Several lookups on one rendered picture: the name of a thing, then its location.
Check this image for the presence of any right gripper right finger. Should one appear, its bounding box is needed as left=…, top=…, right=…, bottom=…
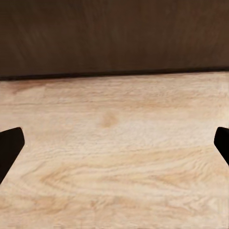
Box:
left=214, top=126, right=229, bottom=165

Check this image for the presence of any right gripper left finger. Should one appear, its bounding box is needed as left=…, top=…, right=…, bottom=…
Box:
left=0, top=127, right=25, bottom=184

